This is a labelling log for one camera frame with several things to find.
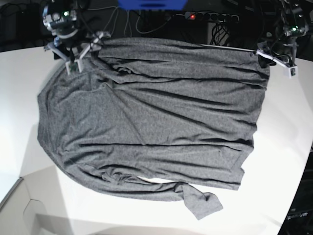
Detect black cable bundle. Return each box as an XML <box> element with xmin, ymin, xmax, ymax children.
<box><xmin>210</xmin><ymin>21</ymin><xmax>230</xmax><ymax>46</ymax></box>

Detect grey t-shirt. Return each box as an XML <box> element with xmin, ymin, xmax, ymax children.
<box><xmin>38</xmin><ymin>38</ymin><xmax>269</xmax><ymax>219</ymax></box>

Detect blue box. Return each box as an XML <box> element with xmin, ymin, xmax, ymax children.
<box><xmin>118</xmin><ymin>0</ymin><xmax>187</xmax><ymax>10</ymax></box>

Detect black power strip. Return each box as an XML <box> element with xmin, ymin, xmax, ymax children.
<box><xmin>184</xmin><ymin>11</ymin><xmax>240</xmax><ymax>23</ymax></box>

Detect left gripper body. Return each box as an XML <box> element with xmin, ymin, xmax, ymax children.
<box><xmin>255</xmin><ymin>39</ymin><xmax>298</xmax><ymax>79</ymax></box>

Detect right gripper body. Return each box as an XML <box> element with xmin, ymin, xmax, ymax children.
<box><xmin>44</xmin><ymin>31</ymin><xmax>110</xmax><ymax>74</ymax></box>

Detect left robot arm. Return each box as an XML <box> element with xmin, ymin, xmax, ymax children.
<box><xmin>256</xmin><ymin>0</ymin><xmax>313</xmax><ymax>79</ymax></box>

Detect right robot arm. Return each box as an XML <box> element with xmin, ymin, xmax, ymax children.
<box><xmin>42</xmin><ymin>0</ymin><xmax>111</xmax><ymax>75</ymax></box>

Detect grey cable loops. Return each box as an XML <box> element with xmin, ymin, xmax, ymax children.
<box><xmin>102</xmin><ymin>7</ymin><xmax>172</xmax><ymax>39</ymax></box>

